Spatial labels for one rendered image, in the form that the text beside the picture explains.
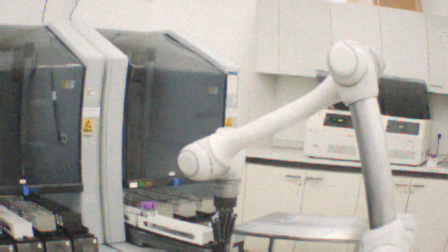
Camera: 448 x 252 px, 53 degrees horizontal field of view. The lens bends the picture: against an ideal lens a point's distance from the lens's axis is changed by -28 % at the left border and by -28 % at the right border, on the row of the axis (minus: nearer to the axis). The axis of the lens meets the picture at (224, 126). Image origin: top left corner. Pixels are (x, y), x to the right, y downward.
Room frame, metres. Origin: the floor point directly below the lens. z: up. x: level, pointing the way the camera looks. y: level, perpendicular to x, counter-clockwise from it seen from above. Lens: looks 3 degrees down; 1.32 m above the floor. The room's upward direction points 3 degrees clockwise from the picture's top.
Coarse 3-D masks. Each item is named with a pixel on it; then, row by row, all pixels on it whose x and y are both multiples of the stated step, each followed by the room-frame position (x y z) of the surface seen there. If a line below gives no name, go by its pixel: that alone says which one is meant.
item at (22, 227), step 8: (0, 208) 1.65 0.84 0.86; (0, 216) 1.53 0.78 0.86; (8, 216) 1.57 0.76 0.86; (16, 216) 1.60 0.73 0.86; (8, 224) 1.49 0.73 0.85; (16, 224) 1.49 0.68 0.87; (24, 224) 1.52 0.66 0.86; (8, 232) 1.50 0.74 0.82; (16, 232) 1.47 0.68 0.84; (24, 232) 1.51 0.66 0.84; (32, 232) 1.55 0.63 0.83
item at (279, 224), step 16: (240, 224) 2.28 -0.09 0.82; (256, 224) 2.28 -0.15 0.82; (272, 224) 2.28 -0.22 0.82; (288, 224) 2.28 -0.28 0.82; (304, 224) 2.27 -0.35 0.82; (320, 224) 2.25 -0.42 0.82; (336, 224) 2.22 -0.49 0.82; (352, 224) 2.20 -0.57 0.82; (368, 224) 2.16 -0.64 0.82; (272, 240) 2.55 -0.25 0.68; (304, 240) 2.02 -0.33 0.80; (320, 240) 1.99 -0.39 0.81; (336, 240) 1.95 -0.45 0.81; (352, 240) 1.92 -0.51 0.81
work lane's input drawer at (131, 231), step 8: (128, 224) 2.08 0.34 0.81; (128, 232) 2.06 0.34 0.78; (136, 232) 2.04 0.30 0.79; (144, 232) 2.02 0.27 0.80; (152, 232) 2.01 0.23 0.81; (136, 240) 2.04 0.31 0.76; (144, 240) 2.02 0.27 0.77; (152, 240) 1.99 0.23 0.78; (160, 240) 1.97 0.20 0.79; (168, 240) 1.95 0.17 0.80; (176, 240) 1.94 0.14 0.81; (160, 248) 1.97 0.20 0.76; (168, 248) 1.95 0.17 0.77; (176, 248) 1.93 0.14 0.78; (184, 248) 1.91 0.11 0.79; (192, 248) 1.89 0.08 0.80; (200, 248) 1.88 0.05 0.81; (208, 248) 1.87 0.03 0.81; (216, 248) 1.90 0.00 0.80
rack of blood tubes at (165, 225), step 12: (144, 216) 2.05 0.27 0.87; (156, 216) 2.09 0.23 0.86; (144, 228) 2.04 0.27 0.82; (156, 228) 2.03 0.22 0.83; (168, 228) 2.07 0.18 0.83; (180, 228) 1.94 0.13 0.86; (192, 228) 1.95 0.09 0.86; (204, 228) 1.97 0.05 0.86; (192, 240) 1.91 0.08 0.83; (204, 240) 1.91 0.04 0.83
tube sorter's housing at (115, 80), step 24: (72, 24) 2.14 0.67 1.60; (96, 48) 2.02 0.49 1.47; (192, 48) 2.67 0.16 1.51; (120, 72) 2.02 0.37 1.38; (120, 96) 2.04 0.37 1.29; (120, 120) 2.04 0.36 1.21; (120, 144) 2.05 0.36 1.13; (120, 168) 2.05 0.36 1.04; (120, 192) 2.04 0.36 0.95; (192, 192) 2.64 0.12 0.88; (120, 216) 2.04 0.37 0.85; (120, 240) 2.03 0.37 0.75; (240, 240) 2.57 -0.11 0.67
